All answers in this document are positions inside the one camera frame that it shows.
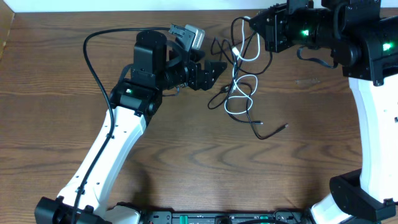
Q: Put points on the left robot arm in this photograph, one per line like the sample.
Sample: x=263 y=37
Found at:
x=164 y=58

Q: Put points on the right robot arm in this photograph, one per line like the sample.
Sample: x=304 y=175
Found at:
x=365 y=45

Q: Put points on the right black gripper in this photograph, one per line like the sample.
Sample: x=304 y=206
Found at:
x=273 y=38

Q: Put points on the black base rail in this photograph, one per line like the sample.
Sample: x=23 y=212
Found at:
x=202 y=217

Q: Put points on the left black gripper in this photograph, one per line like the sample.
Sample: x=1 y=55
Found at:
x=194 y=74

